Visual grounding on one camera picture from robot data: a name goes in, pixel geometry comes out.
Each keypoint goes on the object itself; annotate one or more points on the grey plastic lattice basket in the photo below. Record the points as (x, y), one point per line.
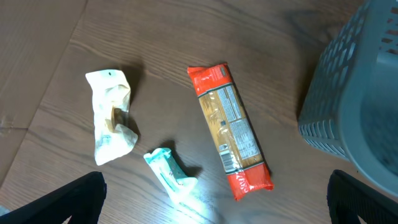
(350, 110)

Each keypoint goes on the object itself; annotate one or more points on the crumpled white paper bag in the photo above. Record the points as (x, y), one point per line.
(111, 102)

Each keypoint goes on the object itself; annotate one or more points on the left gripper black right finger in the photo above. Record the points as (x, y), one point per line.
(349, 201)

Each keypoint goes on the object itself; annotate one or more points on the orange spaghetti packet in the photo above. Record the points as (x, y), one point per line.
(229, 125)

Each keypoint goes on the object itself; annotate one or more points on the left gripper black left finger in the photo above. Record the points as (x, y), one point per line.
(79, 201)

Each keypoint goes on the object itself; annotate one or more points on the small teal white sachet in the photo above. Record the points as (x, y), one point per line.
(177, 184)

